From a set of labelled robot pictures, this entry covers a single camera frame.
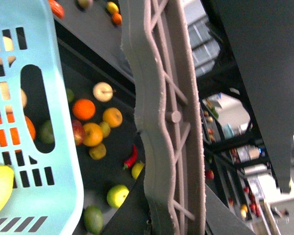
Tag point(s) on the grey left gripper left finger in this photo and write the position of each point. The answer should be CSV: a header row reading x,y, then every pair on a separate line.
x,y
155,41

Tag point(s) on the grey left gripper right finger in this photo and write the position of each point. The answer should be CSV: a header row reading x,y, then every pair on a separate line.
x,y
261,35

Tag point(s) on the large light blue basket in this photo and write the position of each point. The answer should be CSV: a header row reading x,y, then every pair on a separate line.
x,y
47,198

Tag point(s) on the orange mandarin back shelf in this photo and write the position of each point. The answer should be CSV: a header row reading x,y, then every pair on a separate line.
x,y
117,19

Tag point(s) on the yellow lemon back shelf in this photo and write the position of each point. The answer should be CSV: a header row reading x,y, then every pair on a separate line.
x,y
112,8

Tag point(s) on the black metal shelf rack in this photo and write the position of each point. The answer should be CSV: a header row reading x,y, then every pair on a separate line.
x,y
90,52

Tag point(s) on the orange fruit front shelf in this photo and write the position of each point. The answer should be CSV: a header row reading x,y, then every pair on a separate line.
x,y
84,109

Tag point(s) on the red tomato back shelf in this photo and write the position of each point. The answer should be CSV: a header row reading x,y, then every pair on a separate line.
x,y
57,9

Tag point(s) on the red apple front shelf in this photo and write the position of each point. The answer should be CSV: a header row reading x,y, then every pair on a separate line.
x,y
78,132

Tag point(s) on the pale white pear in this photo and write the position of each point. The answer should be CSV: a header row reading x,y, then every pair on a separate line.
x,y
103,92

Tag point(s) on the golden round pear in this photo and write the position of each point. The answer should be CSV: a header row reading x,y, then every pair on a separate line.
x,y
113,117

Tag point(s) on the green lime upper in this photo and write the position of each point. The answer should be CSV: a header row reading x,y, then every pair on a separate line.
x,y
70,95

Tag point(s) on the green lime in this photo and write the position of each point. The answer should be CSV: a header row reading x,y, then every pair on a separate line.
x,y
70,95
45,133

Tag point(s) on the small yellow green fruit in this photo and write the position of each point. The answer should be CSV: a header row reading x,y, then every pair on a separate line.
x,y
105,129

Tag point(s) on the red chili pepper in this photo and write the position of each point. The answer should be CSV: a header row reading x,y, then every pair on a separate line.
x,y
130,161

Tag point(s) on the brown kiwi fruit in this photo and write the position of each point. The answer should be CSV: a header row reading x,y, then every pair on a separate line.
x,y
97,152

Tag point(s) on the green lime lower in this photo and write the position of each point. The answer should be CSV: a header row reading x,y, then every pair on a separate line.
x,y
45,133

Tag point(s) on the green apple front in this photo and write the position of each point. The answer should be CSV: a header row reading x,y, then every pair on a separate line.
x,y
117,195

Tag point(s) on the green avocado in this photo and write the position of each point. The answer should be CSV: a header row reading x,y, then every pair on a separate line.
x,y
93,220

